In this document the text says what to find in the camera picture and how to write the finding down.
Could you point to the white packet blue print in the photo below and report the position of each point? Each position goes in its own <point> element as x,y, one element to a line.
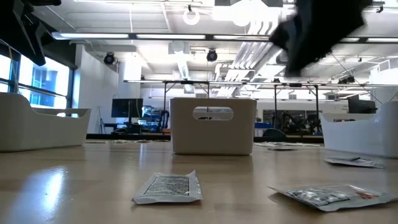
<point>143,141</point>

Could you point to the black computer monitor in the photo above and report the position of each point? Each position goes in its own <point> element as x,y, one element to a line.
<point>362,106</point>
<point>127,108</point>

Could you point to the black metal rig frame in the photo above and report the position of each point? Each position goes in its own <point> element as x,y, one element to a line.
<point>186,82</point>
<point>275,102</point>

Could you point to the blue workshop equipment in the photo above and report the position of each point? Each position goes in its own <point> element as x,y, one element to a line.
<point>155,119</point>

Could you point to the white plastic bin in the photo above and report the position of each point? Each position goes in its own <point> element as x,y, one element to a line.
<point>211,137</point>
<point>37,130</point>
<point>357,137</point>

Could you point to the white packet black text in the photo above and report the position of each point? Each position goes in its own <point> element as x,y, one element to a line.
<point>168,188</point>

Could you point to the black hanging ceiling camera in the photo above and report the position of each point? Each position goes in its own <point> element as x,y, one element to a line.
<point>109,58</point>
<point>211,55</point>

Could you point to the dark office chair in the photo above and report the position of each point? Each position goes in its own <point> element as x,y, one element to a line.
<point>274,134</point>

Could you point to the overhead LED light bar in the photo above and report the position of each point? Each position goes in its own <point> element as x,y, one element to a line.
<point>171,36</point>

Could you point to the window with dark frame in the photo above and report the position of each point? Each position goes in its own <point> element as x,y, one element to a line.
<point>46,81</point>

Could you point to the black ceiling device cluster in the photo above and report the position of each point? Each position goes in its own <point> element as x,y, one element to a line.
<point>346,80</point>

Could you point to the white ceiling air duct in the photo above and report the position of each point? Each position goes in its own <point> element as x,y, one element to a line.
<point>182,62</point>

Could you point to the plain white bandage wrapper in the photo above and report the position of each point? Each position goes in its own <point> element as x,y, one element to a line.
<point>301,144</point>

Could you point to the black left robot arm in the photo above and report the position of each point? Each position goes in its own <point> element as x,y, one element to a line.
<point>18,31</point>

